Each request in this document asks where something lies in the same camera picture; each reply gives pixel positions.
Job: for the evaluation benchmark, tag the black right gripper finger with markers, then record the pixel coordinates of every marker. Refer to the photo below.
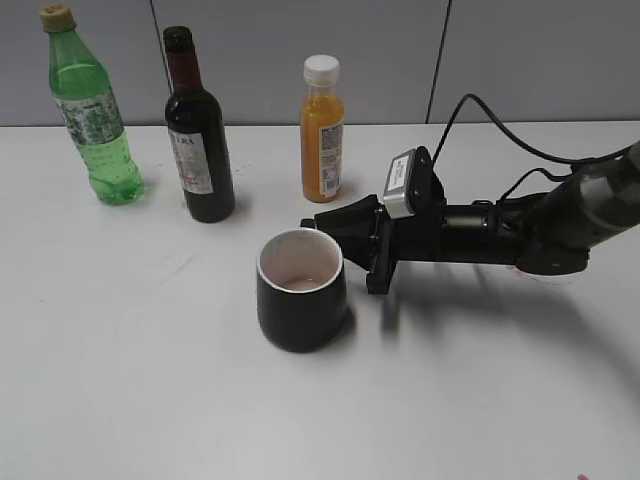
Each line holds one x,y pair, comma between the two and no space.
353,226
360,257

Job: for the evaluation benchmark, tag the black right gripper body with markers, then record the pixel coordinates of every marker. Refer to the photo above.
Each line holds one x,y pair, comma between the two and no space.
471,234

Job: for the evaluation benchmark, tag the black mug white interior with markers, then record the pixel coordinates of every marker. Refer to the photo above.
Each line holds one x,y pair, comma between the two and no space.
301,295

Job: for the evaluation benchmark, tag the dark red wine bottle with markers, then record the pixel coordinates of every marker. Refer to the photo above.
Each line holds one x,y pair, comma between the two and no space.
196,132

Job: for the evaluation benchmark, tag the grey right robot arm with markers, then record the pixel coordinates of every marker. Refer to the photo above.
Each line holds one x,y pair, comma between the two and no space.
547,233

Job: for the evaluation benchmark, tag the orange juice bottle white cap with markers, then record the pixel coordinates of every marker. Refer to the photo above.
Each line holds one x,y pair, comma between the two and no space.
321,129

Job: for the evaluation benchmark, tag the green plastic soda bottle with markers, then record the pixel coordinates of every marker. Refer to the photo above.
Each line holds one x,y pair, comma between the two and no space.
83,93

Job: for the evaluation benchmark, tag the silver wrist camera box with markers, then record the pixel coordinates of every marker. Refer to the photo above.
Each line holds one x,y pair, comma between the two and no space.
408,183

